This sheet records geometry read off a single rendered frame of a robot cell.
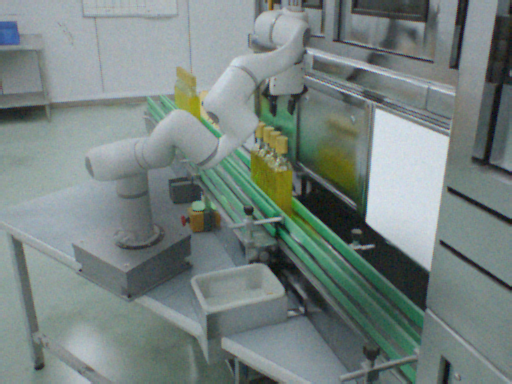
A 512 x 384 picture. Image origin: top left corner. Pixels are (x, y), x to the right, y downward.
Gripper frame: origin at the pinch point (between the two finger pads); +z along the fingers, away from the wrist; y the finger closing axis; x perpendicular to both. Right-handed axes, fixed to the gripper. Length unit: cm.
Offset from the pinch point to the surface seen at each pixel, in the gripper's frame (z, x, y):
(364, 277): 20, 51, -4
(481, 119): -48, 91, 21
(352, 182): 11.7, 24.0, -13.2
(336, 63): -14.5, 3.3, -13.1
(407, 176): -4.5, 44.7, -13.1
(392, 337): 13, 73, 3
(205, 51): 210, -552, -127
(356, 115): -6.4, 18.7, -13.1
